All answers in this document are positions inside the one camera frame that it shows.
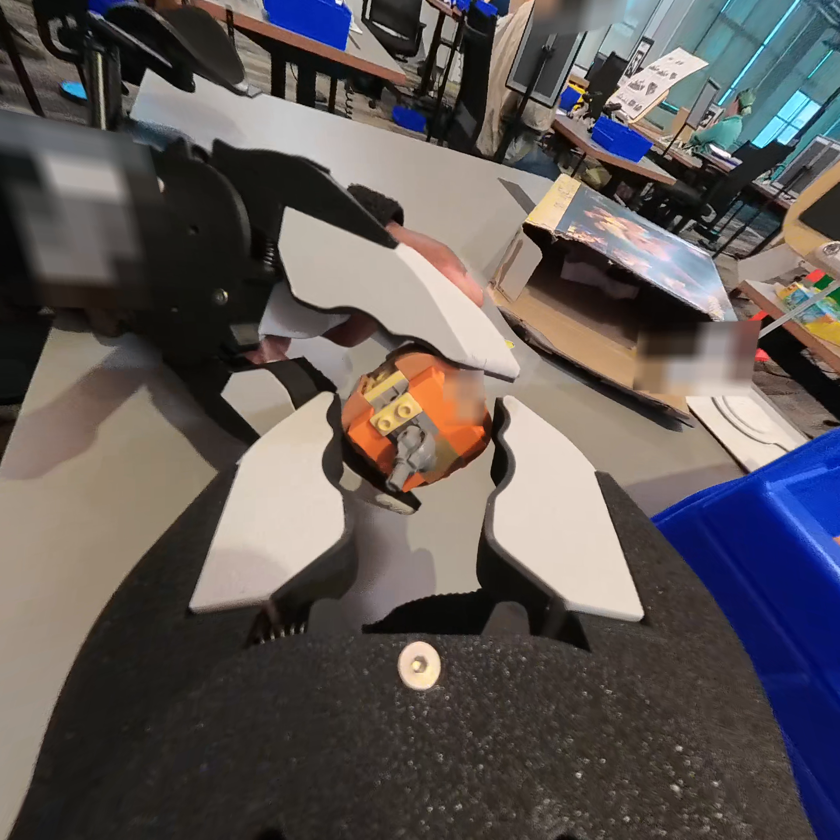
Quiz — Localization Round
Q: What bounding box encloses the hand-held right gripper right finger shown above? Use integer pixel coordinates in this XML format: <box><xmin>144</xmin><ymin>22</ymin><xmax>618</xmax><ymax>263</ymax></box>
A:
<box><xmin>478</xmin><ymin>394</ymin><xmax>645</xmax><ymax>623</ymax></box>

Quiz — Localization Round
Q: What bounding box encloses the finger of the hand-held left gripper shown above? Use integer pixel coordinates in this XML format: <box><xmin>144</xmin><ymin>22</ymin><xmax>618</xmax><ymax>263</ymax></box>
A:
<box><xmin>277</xmin><ymin>208</ymin><xmax>523</xmax><ymax>383</ymax></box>
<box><xmin>256</xmin><ymin>287</ymin><xmax>383</xmax><ymax>353</ymax></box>

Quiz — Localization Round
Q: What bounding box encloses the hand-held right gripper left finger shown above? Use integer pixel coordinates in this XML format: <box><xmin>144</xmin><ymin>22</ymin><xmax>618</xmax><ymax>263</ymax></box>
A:
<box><xmin>189</xmin><ymin>392</ymin><xmax>357</xmax><ymax>615</ymax></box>

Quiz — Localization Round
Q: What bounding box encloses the brown toy brick model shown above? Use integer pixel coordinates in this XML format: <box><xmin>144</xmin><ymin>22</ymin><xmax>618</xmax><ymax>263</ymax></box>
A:
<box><xmin>339</xmin><ymin>344</ymin><xmax>497</xmax><ymax>513</ymax></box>

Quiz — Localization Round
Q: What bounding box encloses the small grey toy part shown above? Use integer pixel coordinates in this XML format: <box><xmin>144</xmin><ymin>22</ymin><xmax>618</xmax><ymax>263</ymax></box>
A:
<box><xmin>385</xmin><ymin>418</ymin><xmax>442</xmax><ymax>484</ymax></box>

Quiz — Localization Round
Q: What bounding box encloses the person's left hand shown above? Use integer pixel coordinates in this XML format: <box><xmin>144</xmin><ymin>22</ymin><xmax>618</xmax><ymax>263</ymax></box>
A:
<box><xmin>392</xmin><ymin>226</ymin><xmax>471</xmax><ymax>300</ymax></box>

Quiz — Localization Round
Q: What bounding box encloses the black office chair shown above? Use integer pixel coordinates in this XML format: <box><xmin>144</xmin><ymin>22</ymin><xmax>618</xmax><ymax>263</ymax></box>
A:
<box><xmin>33</xmin><ymin>0</ymin><xmax>248</xmax><ymax>132</ymax></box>

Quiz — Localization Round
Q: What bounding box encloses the white foam piece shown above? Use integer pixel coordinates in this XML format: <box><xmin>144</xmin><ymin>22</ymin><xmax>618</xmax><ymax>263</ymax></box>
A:
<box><xmin>687</xmin><ymin>385</ymin><xmax>815</xmax><ymax>476</ymax></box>

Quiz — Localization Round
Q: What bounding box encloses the stack of blue plastic bins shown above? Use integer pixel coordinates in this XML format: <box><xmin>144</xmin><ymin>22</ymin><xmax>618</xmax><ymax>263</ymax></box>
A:
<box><xmin>653</xmin><ymin>427</ymin><xmax>840</xmax><ymax>840</ymax></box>

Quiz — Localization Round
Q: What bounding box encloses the small blue bin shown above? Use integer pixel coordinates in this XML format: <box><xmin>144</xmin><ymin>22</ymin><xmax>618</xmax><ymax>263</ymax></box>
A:
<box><xmin>263</xmin><ymin>0</ymin><xmax>353</xmax><ymax>51</ymax></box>
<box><xmin>591</xmin><ymin>119</ymin><xmax>653</xmax><ymax>161</ymax></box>

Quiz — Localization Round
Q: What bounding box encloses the printed cardboard box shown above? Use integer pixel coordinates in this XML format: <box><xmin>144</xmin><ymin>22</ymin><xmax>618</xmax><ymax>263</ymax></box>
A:
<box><xmin>490</xmin><ymin>174</ymin><xmax>765</xmax><ymax>424</ymax></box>

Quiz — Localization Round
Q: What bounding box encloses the white sign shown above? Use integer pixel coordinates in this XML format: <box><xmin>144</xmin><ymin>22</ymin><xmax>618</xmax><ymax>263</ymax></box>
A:
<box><xmin>628</xmin><ymin>48</ymin><xmax>710</xmax><ymax>122</ymax></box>

